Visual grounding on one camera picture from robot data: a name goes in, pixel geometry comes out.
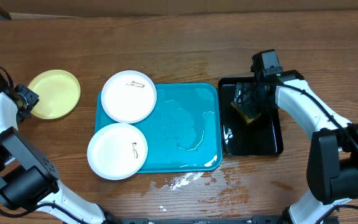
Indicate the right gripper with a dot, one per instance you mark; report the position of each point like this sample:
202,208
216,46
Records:
244,97

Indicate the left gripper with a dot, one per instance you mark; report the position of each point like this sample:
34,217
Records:
33,98

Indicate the green yellow sponge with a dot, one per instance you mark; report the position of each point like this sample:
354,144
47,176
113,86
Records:
247,112

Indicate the yellow-green rimmed plate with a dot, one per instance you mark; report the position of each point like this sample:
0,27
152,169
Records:
59,92

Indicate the white plate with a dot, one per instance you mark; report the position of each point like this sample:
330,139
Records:
128,96
117,151

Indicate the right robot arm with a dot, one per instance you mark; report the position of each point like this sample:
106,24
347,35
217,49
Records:
332,170

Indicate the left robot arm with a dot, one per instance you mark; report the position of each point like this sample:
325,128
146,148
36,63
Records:
29,181

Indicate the black rectangular tray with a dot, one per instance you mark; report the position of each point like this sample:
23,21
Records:
263,137

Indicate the teal plastic tray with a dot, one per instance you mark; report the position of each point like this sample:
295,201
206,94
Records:
183,130

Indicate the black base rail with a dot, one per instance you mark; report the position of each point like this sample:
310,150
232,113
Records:
204,221

